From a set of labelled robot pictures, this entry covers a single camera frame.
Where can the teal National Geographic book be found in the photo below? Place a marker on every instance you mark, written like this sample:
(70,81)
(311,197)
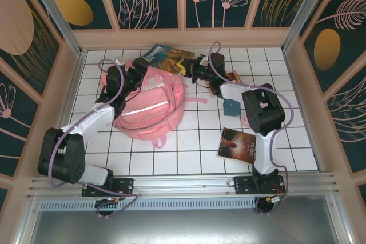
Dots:
(168,56)

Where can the teal snap wallet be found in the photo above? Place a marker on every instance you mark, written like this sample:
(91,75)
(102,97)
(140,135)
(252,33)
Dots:
(231,108)

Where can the pink student backpack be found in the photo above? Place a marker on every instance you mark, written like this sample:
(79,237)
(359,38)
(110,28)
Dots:
(154,107)

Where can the Three Days to See book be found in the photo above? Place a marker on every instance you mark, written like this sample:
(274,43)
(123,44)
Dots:
(234,144)

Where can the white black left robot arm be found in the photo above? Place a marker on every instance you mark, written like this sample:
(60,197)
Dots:
(94,118)

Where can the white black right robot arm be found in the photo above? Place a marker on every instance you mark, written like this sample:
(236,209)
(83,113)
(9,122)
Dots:
(264,152)

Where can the panel with small orange oval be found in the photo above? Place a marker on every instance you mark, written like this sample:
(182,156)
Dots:
(74,9)

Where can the side panel with pink flower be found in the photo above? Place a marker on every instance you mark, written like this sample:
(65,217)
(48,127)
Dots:
(14,129)

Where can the side panel with pale disc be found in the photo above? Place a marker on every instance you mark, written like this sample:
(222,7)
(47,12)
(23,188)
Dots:
(17,27)

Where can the side panel with orange oval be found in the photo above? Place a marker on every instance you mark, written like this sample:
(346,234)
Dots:
(328,47)

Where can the side panel with pink leaves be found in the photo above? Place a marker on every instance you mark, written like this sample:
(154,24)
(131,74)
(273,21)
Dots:
(349,124)

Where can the grey metal sheet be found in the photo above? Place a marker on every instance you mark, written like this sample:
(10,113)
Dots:
(183,227)

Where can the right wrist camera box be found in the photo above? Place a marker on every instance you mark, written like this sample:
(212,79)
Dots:
(200,59)

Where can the aluminium side rail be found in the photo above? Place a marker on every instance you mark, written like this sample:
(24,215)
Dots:
(74,84)
(304,112)

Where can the aluminium corner post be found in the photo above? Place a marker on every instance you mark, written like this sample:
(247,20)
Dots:
(55,12)
(306,12)

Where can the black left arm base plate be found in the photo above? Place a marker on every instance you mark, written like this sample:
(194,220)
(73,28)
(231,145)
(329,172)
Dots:
(125,185)

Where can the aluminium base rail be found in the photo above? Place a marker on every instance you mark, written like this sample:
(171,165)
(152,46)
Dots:
(183,184)

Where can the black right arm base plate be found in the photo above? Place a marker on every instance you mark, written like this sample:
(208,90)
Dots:
(241,185)

